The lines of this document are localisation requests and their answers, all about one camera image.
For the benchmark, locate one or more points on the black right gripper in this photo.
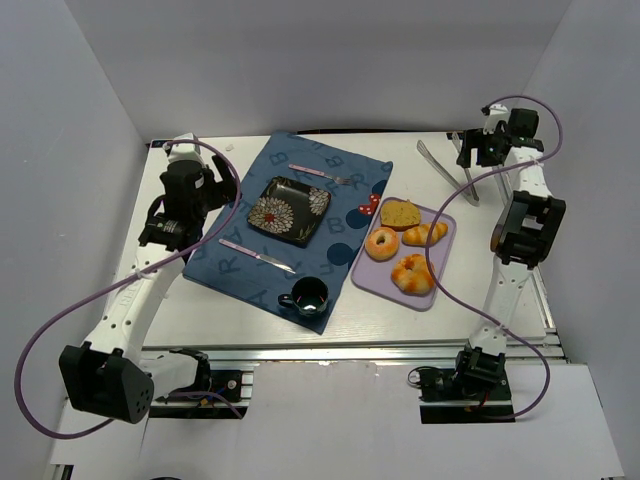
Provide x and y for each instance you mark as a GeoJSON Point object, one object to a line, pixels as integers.
{"type": "Point", "coordinates": [467, 150]}

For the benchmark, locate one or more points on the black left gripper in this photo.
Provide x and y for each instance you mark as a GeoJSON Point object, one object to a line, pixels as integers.
{"type": "Point", "coordinates": [215, 185]}

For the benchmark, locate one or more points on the striped long bread roll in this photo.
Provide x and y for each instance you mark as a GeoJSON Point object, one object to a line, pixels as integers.
{"type": "Point", "coordinates": [424, 234]}

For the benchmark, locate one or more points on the pink glazed bagel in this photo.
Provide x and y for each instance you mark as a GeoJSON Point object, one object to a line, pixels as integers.
{"type": "Point", "coordinates": [382, 244]}

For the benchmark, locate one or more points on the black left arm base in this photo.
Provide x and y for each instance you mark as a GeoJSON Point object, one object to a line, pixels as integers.
{"type": "Point", "coordinates": [188, 387]}

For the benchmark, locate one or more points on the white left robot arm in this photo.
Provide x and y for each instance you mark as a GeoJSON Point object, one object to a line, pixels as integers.
{"type": "Point", "coordinates": [103, 375]}

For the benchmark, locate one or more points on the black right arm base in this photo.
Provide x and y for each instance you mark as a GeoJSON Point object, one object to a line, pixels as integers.
{"type": "Point", "coordinates": [445, 400]}

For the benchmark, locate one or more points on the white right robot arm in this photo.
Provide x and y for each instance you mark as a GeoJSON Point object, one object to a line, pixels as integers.
{"type": "Point", "coordinates": [521, 240]}

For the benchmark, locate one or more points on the brown bread slice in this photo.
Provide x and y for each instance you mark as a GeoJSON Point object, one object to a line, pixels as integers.
{"type": "Point", "coordinates": [399, 215]}

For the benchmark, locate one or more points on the black floral square plate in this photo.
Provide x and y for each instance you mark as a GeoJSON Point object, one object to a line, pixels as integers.
{"type": "Point", "coordinates": [289, 210]}

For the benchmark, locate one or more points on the blue letter placemat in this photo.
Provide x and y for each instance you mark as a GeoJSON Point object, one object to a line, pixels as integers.
{"type": "Point", "coordinates": [330, 252]}

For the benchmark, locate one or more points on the lilac plastic tray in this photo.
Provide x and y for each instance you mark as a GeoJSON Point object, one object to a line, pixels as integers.
{"type": "Point", "coordinates": [375, 276]}

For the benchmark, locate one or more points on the dark glossy cup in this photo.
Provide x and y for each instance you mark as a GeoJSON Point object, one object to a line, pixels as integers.
{"type": "Point", "coordinates": [308, 297]}

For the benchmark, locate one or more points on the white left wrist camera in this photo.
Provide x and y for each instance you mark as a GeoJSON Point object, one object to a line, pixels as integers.
{"type": "Point", "coordinates": [183, 147]}

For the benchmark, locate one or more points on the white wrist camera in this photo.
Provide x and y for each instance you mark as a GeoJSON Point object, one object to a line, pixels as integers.
{"type": "Point", "coordinates": [494, 114]}
{"type": "Point", "coordinates": [183, 147]}

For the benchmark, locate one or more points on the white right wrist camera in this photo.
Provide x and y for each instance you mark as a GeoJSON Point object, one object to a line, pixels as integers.
{"type": "Point", "coordinates": [494, 114]}

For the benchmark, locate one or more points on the pink handled knife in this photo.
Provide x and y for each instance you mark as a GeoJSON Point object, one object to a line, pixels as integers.
{"type": "Point", "coordinates": [261, 257]}

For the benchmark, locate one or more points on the pink handled fork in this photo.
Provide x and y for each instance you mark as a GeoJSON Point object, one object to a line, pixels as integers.
{"type": "Point", "coordinates": [319, 173]}

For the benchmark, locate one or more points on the orange twisted ring bread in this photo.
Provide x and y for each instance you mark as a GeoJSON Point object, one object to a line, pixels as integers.
{"type": "Point", "coordinates": [411, 275]}

